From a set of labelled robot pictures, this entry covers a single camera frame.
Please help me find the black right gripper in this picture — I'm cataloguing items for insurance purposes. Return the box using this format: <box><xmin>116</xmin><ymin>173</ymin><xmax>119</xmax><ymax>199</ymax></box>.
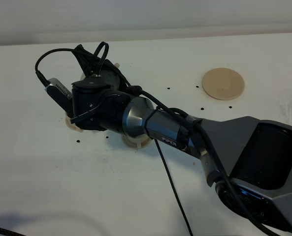
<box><xmin>71</xmin><ymin>44</ymin><xmax>135</xmax><ymax>132</ymax></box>

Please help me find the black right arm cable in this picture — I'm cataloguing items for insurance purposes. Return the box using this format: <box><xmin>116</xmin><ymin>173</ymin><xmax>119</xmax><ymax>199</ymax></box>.
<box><xmin>34</xmin><ymin>41</ymin><xmax>279</xmax><ymax>236</ymax></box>

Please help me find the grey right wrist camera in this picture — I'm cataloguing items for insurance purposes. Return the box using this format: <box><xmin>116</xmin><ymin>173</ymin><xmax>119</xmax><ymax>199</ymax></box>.
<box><xmin>45</xmin><ymin>78</ymin><xmax>74</xmax><ymax>118</ymax></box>

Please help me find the beige teapot saucer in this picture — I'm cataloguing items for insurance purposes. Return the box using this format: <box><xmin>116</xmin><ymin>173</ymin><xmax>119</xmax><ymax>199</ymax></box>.
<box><xmin>202</xmin><ymin>68</ymin><xmax>245</xmax><ymax>100</ymax></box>

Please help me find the black braided cable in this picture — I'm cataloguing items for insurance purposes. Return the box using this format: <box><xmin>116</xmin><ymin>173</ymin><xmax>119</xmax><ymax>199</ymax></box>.
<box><xmin>0</xmin><ymin>224</ymin><xmax>21</xmax><ymax>236</ymax></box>

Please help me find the beige left cup saucer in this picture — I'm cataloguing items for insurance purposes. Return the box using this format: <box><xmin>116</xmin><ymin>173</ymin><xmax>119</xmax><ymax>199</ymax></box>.
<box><xmin>65</xmin><ymin>113</ymin><xmax>83</xmax><ymax>133</ymax></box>

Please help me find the beige right cup saucer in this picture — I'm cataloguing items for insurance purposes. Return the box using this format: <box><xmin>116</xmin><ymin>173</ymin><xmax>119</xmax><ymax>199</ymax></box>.
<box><xmin>122</xmin><ymin>135</ymin><xmax>151</xmax><ymax>149</ymax></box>

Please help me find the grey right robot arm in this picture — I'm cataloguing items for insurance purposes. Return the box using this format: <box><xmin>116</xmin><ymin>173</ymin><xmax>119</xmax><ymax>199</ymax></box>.
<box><xmin>71</xmin><ymin>42</ymin><xmax>292</xmax><ymax>236</ymax></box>

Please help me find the beige cup saucer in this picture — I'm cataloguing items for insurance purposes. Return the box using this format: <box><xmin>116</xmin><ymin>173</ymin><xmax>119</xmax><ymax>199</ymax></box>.
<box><xmin>122</xmin><ymin>135</ymin><xmax>151</xmax><ymax>149</ymax></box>
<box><xmin>65</xmin><ymin>113</ymin><xmax>83</xmax><ymax>133</ymax></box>

